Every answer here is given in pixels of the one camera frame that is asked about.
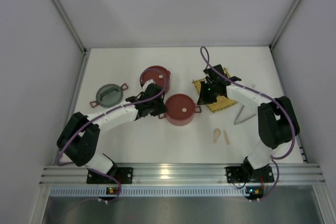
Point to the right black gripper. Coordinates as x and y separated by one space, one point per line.
207 94

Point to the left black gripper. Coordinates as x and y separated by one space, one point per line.
156 104

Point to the dark red lid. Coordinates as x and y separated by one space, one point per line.
157 75
180 107

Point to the pink steel-lined pot with handles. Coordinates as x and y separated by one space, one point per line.
177 122

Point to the metal tongs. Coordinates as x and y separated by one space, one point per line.
241 116

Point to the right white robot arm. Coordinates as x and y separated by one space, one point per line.
277 122

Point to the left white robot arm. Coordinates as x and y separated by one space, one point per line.
79 139

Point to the bamboo serving mat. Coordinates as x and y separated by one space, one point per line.
222 102

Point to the cream small spoon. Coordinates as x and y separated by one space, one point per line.
216 135

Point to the cream small stick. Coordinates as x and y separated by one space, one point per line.
226 138

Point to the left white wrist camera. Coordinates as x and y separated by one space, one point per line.
147 83

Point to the grey transparent lid with handles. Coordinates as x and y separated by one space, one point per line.
109 95

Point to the left black base bracket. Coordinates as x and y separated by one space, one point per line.
123 175

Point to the black base bracket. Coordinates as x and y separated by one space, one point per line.
235 174
123 175

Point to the right black base bracket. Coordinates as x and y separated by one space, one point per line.
235 174

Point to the aluminium mounting rail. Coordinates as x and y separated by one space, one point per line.
175 180

